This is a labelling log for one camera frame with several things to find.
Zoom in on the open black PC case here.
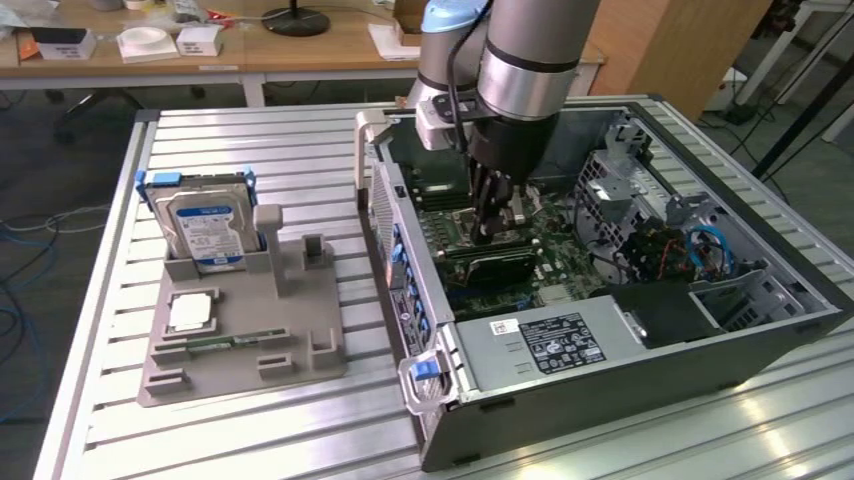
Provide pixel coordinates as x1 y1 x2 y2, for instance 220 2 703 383
350 97 843 474

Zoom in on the brown cardboard box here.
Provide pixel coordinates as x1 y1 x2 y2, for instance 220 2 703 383
389 0 429 36

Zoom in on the blue SATA wire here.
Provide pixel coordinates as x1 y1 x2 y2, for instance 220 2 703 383
684 224 736 282

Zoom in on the silver CPU chip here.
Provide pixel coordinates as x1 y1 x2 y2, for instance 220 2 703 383
165 294 213 332

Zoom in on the CPU socket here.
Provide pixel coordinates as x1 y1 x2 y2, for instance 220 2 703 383
444 207 535 247

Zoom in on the white tape roll holder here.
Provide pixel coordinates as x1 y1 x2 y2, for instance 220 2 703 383
114 26 182 65

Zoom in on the white labelled box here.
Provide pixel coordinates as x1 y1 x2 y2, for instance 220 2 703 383
174 24 225 57

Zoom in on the wooden cabinet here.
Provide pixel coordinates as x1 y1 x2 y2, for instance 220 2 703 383
585 0 775 122

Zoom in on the wooden desk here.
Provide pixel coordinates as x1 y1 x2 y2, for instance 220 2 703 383
0 0 609 107

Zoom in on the green motherboard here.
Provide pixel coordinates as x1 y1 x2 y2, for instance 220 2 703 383
399 164 615 321

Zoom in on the gray plastic parts rack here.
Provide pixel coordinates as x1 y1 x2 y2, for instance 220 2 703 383
136 202 349 409

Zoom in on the white box with black top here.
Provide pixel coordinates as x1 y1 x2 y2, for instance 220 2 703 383
29 26 98 62

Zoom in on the black stand pole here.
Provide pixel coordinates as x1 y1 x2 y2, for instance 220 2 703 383
751 0 854 182

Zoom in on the red and black wire bundle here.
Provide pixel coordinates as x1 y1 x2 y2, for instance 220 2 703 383
616 222 699 289

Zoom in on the blue floor cable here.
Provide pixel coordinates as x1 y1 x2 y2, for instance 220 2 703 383
0 219 68 426

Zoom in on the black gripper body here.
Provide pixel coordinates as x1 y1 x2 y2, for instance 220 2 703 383
465 114 560 180

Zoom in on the white desk frame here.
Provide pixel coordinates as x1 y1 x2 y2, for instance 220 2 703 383
731 0 854 144

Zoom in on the silver chipset heat sink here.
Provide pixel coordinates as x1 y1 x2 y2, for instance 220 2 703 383
535 285 576 305

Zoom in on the white floor box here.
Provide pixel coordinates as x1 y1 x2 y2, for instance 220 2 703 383
704 64 749 117

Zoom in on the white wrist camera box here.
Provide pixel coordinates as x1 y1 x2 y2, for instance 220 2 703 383
412 95 483 151

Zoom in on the black chair base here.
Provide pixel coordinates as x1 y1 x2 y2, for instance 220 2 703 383
50 88 146 146

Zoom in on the gray power supply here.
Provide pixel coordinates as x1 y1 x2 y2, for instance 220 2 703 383
453 294 649 392

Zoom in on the small parts bag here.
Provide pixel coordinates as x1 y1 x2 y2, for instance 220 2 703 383
157 0 205 25

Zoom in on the clear plastic bag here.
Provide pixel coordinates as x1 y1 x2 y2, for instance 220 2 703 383
0 0 62 40

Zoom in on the black lamp base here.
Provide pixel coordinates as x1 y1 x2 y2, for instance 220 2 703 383
258 0 333 37

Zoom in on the metal drive cage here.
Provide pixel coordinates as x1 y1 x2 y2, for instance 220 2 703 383
573 112 672 246

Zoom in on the flat white box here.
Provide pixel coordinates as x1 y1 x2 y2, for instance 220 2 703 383
366 21 423 62

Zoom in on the hard disk with blue bracket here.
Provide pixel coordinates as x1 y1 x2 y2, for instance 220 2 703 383
133 167 262 275

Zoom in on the metal socket cover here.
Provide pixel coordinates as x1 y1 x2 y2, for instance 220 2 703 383
507 187 543 226

